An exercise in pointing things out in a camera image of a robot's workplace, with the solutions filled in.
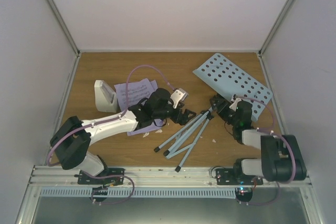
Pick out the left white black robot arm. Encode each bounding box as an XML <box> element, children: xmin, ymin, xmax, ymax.
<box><xmin>48</xmin><ymin>88</ymin><xmax>196</xmax><ymax>184</ymax></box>

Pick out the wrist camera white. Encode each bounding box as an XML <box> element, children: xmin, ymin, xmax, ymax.
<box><xmin>229</xmin><ymin>98</ymin><xmax>242</xmax><ymax>111</ymax></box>
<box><xmin>170</xmin><ymin>88</ymin><xmax>188</xmax><ymax>109</ymax></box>

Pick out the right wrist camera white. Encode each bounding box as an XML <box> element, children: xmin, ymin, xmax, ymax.
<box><xmin>229</xmin><ymin>98</ymin><xmax>242</xmax><ymax>111</ymax></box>

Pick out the grey cable duct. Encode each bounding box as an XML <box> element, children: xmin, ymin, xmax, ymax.
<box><xmin>40</xmin><ymin>187</ymin><xmax>236</xmax><ymax>199</ymax></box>

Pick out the white metronome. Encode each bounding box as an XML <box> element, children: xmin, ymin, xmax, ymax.
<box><xmin>94</xmin><ymin>80</ymin><xmax>118</xmax><ymax>113</ymax></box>

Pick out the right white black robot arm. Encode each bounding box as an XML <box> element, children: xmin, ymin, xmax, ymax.
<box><xmin>210</xmin><ymin>94</ymin><xmax>307</xmax><ymax>185</ymax></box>

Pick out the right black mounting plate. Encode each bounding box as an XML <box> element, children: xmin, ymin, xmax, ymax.
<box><xmin>215</xmin><ymin>168</ymin><xmax>263</xmax><ymax>186</ymax></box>

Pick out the light blue music stand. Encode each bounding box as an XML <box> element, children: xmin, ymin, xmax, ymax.
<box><xmin>155</xmin><ymin>53</ymin><xmax>273</xmax><ymax>172</ymax></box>

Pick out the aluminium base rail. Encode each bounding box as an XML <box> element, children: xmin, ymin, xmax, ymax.
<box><xmin>28</xmin><ymin>165</ymin><xmax>313</xmax><ymax>190</ymax></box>

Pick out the sheet music page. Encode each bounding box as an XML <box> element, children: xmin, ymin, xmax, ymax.
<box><xmin>149</xmin><ymin>80</ymin><xmax>158</xmax><ymax>94</ymax></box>
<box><xmin>113</xmin><ymin>77</ymin><xmax>158</xmax><ymax>137</ymax></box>

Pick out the clear metronome cover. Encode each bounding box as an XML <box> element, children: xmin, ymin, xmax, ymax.
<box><xmin>102</xmin><ymin>82</ymin><xmax>118</xmax><ymax>111</ymax></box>

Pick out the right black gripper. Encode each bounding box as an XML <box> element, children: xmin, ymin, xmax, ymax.
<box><xmin>209</xmin><ymin>98</ymin><xmax>239</xmax><ymax>126</ymax></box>

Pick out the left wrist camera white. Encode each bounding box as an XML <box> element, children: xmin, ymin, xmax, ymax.
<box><xmin>170</xmin><ymin>88</ymin><xmax>188</xmax><ymax>109</ymax></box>

